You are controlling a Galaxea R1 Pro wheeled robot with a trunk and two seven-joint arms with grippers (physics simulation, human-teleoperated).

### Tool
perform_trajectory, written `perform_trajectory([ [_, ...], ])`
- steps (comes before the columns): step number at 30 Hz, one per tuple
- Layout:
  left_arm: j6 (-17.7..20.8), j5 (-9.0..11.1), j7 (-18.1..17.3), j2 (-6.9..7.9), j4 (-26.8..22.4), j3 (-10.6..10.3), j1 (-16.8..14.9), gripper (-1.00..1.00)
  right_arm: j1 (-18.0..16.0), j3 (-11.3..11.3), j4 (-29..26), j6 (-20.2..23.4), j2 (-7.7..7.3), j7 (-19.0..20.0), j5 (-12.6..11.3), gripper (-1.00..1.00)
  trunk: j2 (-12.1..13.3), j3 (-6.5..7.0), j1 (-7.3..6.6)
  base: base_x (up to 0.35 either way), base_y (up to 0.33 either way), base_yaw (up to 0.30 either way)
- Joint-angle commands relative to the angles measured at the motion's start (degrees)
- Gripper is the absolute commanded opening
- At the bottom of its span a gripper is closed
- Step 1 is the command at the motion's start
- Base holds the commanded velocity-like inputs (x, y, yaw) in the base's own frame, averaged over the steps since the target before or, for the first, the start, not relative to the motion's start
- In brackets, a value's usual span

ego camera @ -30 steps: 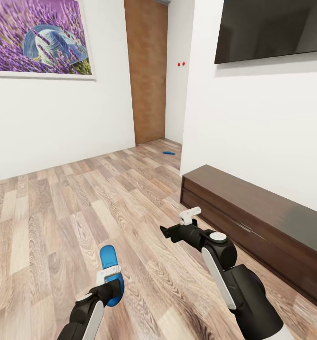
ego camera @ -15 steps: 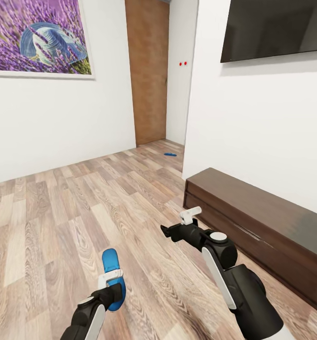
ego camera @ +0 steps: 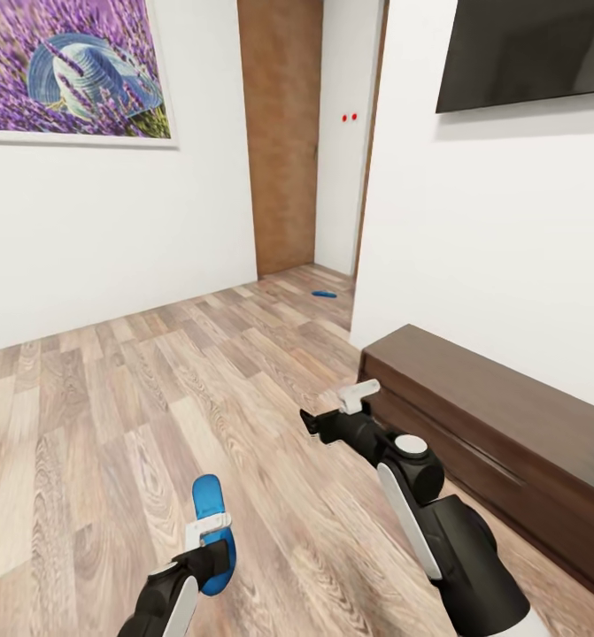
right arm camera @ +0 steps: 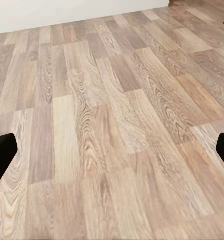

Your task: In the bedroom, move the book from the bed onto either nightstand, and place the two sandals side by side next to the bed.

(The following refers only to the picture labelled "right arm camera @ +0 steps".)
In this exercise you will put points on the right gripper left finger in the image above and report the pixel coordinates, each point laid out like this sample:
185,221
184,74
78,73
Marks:
8,149

